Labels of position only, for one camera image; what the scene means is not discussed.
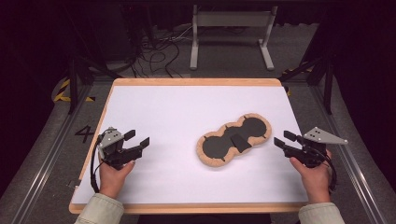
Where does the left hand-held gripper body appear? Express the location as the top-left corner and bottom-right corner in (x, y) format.
(97, 126), (138, 171)

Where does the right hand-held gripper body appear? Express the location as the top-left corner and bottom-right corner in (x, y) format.
(294, 126), (349, 169)

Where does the tan plush peanut-shaped cushion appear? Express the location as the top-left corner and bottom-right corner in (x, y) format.
(195, 112), (273, 168)

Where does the person's right hand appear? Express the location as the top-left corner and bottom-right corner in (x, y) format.
(289, 149), (333, 205)

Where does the person's left hand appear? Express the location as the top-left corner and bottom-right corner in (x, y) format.
(98, 159), (136, 200)

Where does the white table cover sheet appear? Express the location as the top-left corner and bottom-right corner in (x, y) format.
(71, 85), (310, 205)

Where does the yellow black hazard tape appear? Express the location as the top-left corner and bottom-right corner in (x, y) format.
(52, 77), (96, 104)
(281, 63), (313, 97)

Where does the wooden table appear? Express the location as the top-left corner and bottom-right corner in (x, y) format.
(68, 77), (312, 216)

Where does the white metal stand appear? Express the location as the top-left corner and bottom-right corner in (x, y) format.
(189, 4), (279, 72)

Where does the aluminium floor rail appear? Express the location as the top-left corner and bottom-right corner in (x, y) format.
(310, 84), (389, 224)
(11, 84), (92, 224)

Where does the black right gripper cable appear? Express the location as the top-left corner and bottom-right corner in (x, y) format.
(321, 148), (339, 193)

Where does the tangle of black floor cables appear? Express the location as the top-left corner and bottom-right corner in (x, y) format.
(130, 23), (194, 79)

